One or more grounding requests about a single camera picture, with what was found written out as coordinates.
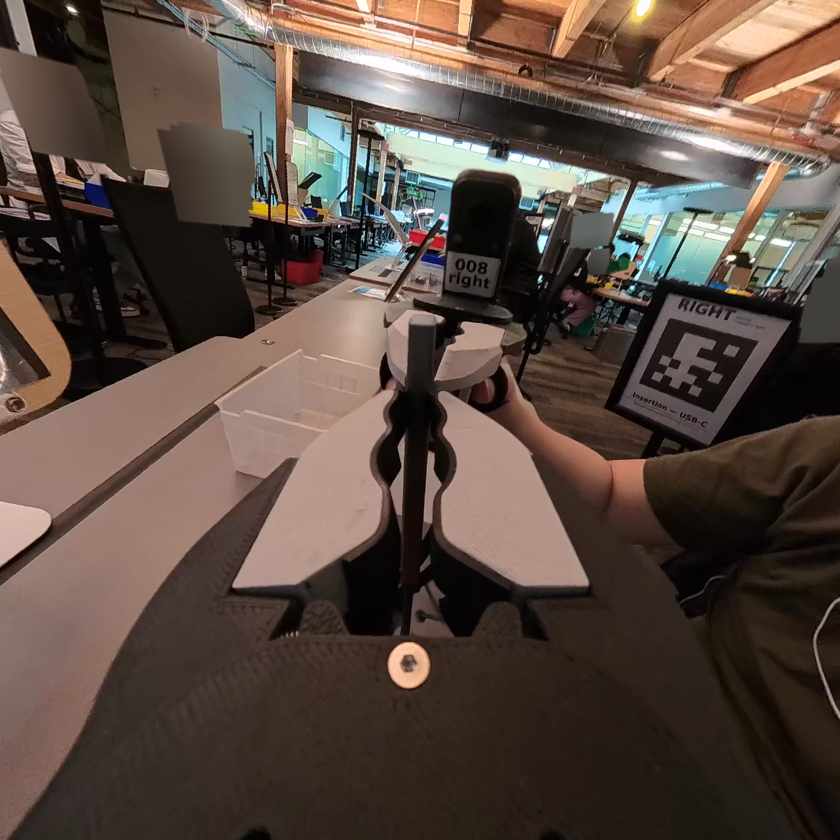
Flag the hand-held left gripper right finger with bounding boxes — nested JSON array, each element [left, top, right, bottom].
[[428, 391, 591, 592]]

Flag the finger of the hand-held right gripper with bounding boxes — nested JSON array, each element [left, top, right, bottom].
[[436, 323, 508, 389], [385, 318, 410, 389]]

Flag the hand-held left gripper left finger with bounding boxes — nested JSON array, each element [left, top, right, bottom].
[[231, 391, 404, 590]]

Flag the dark grey divider panel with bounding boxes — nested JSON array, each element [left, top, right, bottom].
[[399, 312, 439, 595]]

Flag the thin black hub cable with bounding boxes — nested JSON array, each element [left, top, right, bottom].
[[400, 584, 437, 637]]

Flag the person's right forearm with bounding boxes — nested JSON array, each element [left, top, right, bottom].
[[525, 403, 651, 547]]

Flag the person's right hand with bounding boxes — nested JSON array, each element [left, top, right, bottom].
[[471, 377, 549, 437]]

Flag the tablet on white stand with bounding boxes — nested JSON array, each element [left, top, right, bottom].
[[384, 220, 447, 304]]

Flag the clear plastic divided bin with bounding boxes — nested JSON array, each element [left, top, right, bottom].
[[215, 349, 395, 479]]

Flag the red plastic bin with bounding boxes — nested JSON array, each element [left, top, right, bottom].
[[281, 248, 325, 287]]

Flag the black floor lamp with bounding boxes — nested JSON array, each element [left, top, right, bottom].
[[668, 205, 715, 280]]

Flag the black framed marker sign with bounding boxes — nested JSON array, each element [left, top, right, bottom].
[[604, 279, 803, 460]]

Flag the black office chair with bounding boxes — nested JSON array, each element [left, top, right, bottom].
[[101, 176, 257, 355]]

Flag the white stand base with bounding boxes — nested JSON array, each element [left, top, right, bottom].
[[0, 502, 52, 569]]

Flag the wooden sign board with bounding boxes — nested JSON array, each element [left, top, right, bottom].
[[0, 241, 72, 416]]

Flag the black stanchion post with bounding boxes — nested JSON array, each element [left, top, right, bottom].
[[271, 217, 298, 308], [255, 217, 285, 316]]

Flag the silver spiral duct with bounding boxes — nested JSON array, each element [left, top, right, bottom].
[[184, 0, 837, 181]]

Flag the thin white earphone cable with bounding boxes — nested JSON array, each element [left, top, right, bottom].
[[812, 613, 840, 719]]

